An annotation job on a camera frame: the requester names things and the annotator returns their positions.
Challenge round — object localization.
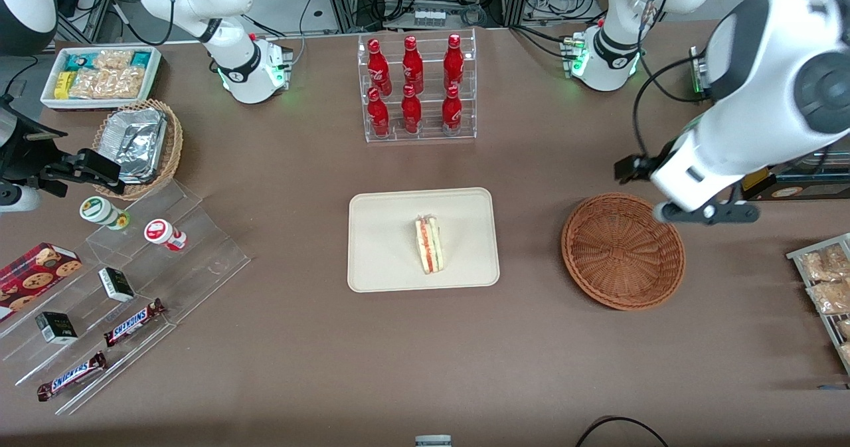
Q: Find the white snack bin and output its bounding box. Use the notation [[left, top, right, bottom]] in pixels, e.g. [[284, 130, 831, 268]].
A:
[[40, 46, 163, 112]]

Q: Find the metal wire rack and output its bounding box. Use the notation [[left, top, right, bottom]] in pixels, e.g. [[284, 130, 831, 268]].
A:
[[786, 233, 850, 376]]

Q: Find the light tan wicker basket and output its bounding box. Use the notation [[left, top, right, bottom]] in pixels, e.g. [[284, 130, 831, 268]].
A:
[[92, 99, 184, 201]]

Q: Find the aluminium foil tray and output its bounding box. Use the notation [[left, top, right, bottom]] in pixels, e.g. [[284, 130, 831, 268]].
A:
[[101, 108, 168, 183]]

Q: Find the snickers chocolate bar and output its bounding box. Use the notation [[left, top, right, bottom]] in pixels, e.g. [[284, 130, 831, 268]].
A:
[[104, 298, 167, 348], [37, 351, 108, 402]]

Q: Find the small clear cracker bag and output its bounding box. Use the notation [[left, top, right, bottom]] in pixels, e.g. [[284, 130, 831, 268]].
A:
[[93, 50, 133, 70]]

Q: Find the red tartan cookie box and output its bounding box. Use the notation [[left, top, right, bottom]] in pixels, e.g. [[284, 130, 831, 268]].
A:
[[0, 242, 83, 321]]

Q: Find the clear acrylic stepped shelf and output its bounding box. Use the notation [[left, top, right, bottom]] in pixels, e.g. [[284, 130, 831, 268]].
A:
[[0, 180, 252, 416]]

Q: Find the red lid yogurt cup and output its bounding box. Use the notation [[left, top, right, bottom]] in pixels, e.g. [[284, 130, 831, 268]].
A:
[[144, 219, 188, 252]]

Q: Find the green lid yogurt cup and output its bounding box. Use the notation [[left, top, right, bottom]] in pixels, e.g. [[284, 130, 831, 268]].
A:
[[80, 196, 131, 230]]

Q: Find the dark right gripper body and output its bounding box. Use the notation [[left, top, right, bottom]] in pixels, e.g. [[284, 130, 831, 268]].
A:
[[0, 102, 67, 183]]

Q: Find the large clear cracker bag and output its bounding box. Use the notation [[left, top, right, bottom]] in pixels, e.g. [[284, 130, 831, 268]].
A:
[[70, 68, 144, 100]]

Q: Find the red cola bottle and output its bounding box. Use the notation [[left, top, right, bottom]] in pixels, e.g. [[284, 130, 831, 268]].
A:
[[401, 84, 422, 134], [444, 33, 465, 91], [442, 85, 463, 135], [367, 87, 390, 137], [367, 39, 391, 96], [402, 35, 424, 94]]

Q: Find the black floor cable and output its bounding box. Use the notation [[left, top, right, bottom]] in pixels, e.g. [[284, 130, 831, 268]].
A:
[[574, 416, 671, 447]]

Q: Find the triangular sandwich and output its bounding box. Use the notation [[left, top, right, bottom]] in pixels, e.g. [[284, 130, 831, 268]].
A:
[[415, 215, 444, 275]]

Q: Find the clear acrylic bottle rack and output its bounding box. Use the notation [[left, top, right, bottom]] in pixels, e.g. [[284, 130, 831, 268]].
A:
[[357, 29, 477, 143]]

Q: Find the small black box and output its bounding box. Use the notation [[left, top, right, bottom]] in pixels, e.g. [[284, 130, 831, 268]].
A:
[[35, 312, 78, 345], [98, 267, 135, 302]]

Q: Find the round brown wicker basket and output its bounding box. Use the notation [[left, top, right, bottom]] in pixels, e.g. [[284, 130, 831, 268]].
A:
[[561, 193, 686, 312]]

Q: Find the beige plastic tray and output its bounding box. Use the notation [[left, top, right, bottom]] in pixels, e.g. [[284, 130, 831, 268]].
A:
[[347, 187, 501, 294]]

